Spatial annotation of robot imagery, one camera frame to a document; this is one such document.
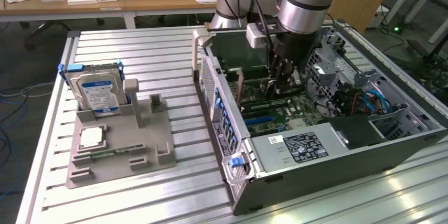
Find blue expansion slot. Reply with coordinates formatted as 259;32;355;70
246;117;275;127

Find blue data wire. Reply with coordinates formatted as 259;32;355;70
362;87;391;116

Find orange wire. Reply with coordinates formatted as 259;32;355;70
352;92;368;114

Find green motherboard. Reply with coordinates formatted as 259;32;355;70
220;65;334;137

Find blue disk carrier bracket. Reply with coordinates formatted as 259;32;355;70
58;60;131;104

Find loose green RAM stick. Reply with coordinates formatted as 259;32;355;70
90;147;136;158

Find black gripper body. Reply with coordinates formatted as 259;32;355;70
272;31;318;63

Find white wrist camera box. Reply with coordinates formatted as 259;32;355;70
246;23;275;49

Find black wire bundle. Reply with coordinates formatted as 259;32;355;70
311;90;367;118

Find installed green RAM stick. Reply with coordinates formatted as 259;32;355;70
240;100;287;112

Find black floor stand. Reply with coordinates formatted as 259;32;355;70
406;39;448;91

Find wooden desk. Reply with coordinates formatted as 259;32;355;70
0;0;267;29

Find silver CPU chip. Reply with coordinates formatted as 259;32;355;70
79;128;106;150

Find black office chair base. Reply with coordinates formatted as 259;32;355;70
19;19;74;50

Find grey parts rack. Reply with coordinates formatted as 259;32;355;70
64;78;178;190

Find hard disk blue label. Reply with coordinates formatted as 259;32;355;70
68;68;128;117

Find white box red button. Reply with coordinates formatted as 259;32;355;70
372;5;384;29

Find metal disk bay cage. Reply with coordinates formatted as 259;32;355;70
306;48;356;96

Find black open PC case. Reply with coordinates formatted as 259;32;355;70
192;18;448;217

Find grey power supply unit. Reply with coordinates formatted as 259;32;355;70
248;123;351;174

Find white table frame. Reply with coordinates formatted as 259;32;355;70
383;0;448;44

